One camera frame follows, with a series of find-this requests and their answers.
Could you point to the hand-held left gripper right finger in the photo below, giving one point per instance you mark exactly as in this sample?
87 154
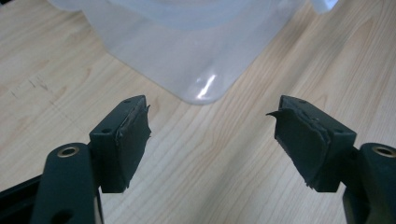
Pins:
311 146

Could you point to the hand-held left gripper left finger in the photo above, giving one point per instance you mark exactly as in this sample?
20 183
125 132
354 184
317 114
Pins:
121 146

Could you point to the clear plastic storage box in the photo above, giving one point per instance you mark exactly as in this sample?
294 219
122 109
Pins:
186 40

